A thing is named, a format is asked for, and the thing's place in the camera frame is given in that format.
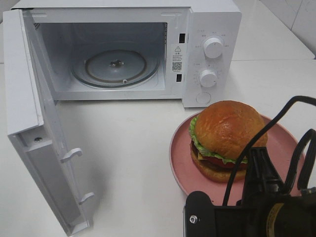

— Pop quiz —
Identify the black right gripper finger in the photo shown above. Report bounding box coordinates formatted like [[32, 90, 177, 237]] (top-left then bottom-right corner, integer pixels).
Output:
[[241, 147, 283, 205]]

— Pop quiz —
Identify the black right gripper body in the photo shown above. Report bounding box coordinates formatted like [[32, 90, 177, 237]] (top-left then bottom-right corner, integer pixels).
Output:
[[212, 182, 316, 237]]

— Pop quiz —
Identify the pink round plate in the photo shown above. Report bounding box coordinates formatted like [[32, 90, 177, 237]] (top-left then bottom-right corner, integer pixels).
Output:
[[169, 115, 297, 205]]

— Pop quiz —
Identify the burger with lettuce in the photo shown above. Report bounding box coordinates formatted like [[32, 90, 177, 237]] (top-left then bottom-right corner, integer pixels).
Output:
[[189, 100, 265, 183]]

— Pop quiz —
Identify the round white door button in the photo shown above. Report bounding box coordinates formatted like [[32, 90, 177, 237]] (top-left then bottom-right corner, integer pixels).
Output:
[[196, 92, 211, 104]]

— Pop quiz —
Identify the white microwave door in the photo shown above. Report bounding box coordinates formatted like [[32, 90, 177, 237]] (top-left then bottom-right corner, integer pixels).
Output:
[[3, 9, 94, 236]]

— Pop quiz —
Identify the lower white timer knob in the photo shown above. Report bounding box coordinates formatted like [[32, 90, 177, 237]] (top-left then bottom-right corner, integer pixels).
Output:
[[199, 69, 217, 88]]

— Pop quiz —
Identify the upper white power knob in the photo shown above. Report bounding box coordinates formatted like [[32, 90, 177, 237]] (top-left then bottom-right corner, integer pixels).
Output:
[[203, 36, 224, 59]]

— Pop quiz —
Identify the white microwave oven body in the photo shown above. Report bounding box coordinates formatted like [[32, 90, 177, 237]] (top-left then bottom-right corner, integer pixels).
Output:
[[10, 0, 241, 107]]

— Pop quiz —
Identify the white warning label sticker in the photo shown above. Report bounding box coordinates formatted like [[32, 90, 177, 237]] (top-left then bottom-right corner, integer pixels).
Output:
[[171, 44, 184, 73]]

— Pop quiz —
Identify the glass microwave turntable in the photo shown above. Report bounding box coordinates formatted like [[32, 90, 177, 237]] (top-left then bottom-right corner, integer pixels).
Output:
[[71, 49, 159, 88]]

